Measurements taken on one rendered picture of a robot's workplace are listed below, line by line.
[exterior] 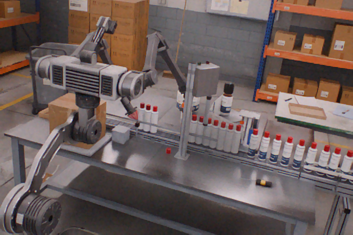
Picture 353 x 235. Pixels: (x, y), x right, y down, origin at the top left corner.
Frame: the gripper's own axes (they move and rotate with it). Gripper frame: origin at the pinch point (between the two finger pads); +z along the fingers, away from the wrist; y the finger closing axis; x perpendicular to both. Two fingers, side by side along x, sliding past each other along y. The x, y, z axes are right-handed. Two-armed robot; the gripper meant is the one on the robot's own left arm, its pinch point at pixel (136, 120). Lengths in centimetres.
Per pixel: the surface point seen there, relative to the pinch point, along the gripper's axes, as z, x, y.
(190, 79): -10, -61, -16
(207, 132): 30, -46, -3
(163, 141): 21.4, -13.6, -6.1
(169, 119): 15.2, -9.8, 27.0
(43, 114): -40, 62, -13
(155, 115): 2.8, -17.5, -2.7
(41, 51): -119, 184, 174
